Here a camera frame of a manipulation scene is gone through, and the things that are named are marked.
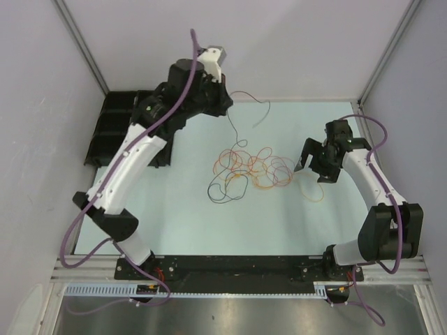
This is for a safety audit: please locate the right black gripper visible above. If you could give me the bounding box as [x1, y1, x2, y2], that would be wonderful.
[294, 137, 339, 184]

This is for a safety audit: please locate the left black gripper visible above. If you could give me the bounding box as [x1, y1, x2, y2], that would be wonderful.
[184, 71, 233, 119]

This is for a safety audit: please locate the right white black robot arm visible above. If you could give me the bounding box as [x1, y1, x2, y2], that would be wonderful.
[294, 117, 424, 280]

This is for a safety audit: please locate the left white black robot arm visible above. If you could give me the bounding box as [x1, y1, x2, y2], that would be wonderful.
[73, 56, 233, 279]

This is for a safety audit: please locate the black compartment tray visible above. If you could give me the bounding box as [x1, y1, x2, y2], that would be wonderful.
[85, 90, 158, 168]

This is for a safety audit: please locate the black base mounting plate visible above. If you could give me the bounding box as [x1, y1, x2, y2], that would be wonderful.
[114, 254, 364, 296]

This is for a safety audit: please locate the orange thin cable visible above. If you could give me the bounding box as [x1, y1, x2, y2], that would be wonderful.
[212, 146, 294, 191]

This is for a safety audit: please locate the white slotted cable duct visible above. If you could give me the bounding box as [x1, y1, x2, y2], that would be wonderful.
[64, 283, 327, 299]

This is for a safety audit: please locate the aluminium frame rail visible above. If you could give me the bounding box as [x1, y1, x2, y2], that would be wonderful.
[51, 255, 432, 285]

